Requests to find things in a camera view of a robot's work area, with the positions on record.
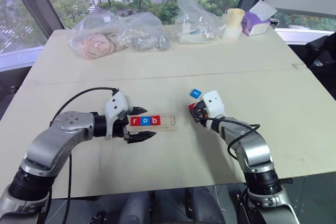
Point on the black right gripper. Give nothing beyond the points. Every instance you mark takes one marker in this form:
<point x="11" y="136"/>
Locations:
<point x="200" y="113"/>

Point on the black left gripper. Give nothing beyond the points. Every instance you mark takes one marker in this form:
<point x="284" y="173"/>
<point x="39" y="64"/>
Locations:
<point x="119" y="129"/>

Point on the red letter block o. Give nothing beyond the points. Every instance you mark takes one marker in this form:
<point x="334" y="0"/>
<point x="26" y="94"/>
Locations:
<point x="191" y="106"/>

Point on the wooden letter tray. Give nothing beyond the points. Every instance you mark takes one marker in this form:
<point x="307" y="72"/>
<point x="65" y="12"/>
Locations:
<point x="168" y="123"/>

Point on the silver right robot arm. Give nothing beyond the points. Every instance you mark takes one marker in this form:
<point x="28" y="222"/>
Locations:
<point x="252" y="150"/>

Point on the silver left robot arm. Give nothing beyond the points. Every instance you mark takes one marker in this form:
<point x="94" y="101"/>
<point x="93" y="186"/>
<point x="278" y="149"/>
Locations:
<point x="52" y="140"/>

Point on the red letter block r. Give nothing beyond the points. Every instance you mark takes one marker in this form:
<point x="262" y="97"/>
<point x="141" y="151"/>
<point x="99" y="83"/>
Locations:
<point x="135" y="121"/>

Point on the blue letter block o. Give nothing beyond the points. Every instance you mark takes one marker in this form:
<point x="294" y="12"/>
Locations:
<point x="144" y="120"/>

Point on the red letter block b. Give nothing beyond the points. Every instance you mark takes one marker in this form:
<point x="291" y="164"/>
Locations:
<point x="155" y="120"/>

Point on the blue letter block t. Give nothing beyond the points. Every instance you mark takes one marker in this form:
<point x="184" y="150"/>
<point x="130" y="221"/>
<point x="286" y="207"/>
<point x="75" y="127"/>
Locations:
<point x="194" y="93"/>

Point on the clear bag with white items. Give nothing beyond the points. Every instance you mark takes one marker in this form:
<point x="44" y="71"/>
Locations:
<point x="194" y="27"/>

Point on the clear bag with grey item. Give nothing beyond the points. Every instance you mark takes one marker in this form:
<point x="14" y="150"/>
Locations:
<point x="149" y="40"/>

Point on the dark rounded shape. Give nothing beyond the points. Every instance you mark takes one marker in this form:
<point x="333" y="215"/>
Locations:
<point x="137" y="208"/>

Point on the clear bag with pink items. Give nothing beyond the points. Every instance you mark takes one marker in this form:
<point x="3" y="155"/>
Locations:
<point x="94" y="43"/>

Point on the purple tissue box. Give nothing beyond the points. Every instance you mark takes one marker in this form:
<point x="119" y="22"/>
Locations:
<point x="256" y="22"/>

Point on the small black round object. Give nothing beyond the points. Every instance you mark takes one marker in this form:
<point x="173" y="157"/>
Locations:
<point x="274" y="22"/>

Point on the black chair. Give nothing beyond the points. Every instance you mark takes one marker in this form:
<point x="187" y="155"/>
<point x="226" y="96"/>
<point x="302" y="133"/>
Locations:
<point x="321" y="51"/>

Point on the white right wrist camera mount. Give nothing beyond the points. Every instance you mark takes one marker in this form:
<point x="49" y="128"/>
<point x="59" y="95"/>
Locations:
<point x="214" y="104"/>

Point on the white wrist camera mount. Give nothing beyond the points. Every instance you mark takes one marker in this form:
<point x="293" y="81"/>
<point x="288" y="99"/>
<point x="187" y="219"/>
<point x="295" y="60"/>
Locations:
<point x="115" y="104"/>
<point x="214" y="104"/>

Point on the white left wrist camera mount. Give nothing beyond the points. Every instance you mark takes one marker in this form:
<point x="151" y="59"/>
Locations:
<point x="115" y="104"/>

